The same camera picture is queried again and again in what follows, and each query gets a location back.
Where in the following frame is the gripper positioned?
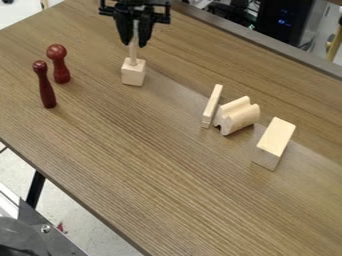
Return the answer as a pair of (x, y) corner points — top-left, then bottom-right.
(97, 0), (173, 49)

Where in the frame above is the wooden cylinder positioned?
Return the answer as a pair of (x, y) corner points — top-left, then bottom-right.
(126, 37), (141, 67)

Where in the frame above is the wooden cube with hole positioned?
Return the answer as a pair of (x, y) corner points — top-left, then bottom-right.
(120, 57), (149, 88)

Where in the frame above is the flat wooden plank block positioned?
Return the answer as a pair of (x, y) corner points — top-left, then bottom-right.
(199, 83), (225, 130)

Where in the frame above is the wooden arch block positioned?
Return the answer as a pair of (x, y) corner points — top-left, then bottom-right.
(211, 95), (262, 137)

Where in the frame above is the wooden wedge block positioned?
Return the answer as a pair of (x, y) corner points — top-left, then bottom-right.
(251, 116), (298, 173)

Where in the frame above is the short round red wooden pin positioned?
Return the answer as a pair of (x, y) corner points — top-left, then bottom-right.
(45, 43), (73, 85)

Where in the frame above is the tall slim red wooden pin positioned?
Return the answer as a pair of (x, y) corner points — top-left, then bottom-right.
(30, 59), (59, 110)

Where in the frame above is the black computer tower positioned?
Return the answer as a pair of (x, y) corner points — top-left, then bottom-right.
(255, 0), (318, 48)

